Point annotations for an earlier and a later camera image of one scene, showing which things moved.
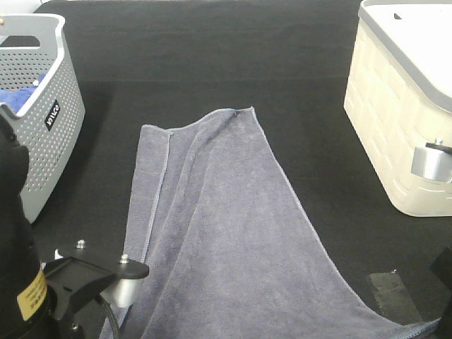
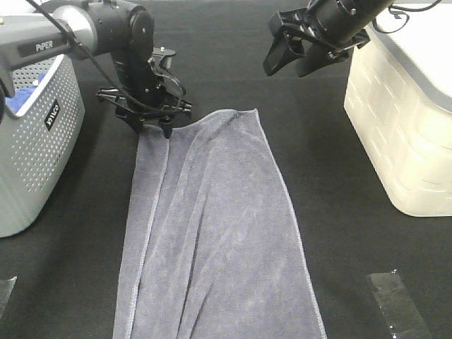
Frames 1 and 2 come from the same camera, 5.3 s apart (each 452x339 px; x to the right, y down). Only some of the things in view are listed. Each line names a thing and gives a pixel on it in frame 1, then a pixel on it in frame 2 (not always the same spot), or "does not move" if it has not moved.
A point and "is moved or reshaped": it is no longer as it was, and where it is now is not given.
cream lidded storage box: [398, 95] does not move
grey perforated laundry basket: [50, 123] does not move
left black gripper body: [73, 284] to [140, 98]
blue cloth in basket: [15, 99] does not move
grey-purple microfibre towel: [228, 251] is moved or reshaped
